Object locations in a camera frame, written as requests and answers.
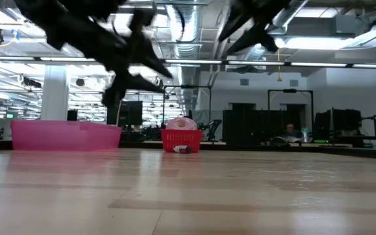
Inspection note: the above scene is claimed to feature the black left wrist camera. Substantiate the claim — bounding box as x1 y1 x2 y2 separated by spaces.
129 8 158 45

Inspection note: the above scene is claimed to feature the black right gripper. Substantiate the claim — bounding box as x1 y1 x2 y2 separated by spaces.
218 0 292 55

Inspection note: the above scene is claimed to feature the silver spiral air duct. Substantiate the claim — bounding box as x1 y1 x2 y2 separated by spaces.
240 0 309 63
166 0 202 112

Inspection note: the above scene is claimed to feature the black domed object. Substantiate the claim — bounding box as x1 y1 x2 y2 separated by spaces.
269 136 290 146

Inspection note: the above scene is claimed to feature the overhead light bar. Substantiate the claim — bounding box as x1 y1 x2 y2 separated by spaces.
0 54 376 69

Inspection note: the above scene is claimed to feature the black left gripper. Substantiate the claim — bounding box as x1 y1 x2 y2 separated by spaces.
86 28 174 107

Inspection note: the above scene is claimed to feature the person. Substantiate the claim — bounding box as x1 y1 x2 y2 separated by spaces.
284 123 302 140

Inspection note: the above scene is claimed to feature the black computer monitor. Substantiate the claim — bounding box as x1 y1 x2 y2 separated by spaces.
106 101 144 127
314 108 362 142

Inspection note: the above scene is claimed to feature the red plastic mesh basket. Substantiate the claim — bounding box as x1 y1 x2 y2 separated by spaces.
161 129 204 153

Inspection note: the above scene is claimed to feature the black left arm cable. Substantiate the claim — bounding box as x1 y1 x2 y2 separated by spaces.
173 5 186 39

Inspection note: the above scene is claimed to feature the black office chair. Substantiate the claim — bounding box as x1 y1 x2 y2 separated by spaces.
204 119 223 142

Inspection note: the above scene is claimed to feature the pink icing toy donut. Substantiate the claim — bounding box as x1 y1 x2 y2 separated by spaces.
165 116 198 131

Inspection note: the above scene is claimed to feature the black partition screen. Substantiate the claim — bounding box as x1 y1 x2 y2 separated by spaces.
222 110 283 146

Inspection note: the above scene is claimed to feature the black metal rig frame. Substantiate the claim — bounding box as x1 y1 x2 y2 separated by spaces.
162 85 212 131
267 88 315 138

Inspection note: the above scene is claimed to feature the pink plastic bin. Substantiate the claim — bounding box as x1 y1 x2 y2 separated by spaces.
10 119 123 152

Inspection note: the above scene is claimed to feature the yellow hanging cord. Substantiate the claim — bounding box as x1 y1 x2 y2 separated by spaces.
276 52 283 82

